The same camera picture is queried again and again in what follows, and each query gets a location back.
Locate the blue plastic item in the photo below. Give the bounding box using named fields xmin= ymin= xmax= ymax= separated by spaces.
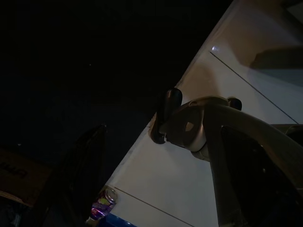
xmin=103 ymin=213 xmax=135 ymax=227

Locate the purple label clear bottle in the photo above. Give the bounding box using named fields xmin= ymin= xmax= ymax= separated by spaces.
xmin=90 ymin=185 xmax=119 ymax=221

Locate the printed cardboard box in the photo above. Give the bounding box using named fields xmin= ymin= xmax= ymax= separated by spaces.
xmin=0 ymin=146 xmax=53 ymax=207

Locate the black floor mat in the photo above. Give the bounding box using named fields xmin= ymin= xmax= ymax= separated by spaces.
xmin=0 ymin=0 xmax=234 ymax=227

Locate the silver robot left leg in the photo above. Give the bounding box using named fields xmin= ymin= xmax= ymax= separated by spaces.
xmin=148 ymin=87 xmax=303 ymax=227

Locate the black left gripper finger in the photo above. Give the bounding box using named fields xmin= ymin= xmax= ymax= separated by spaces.
xmin=45 ymin=123 xmax=108 ymax=227

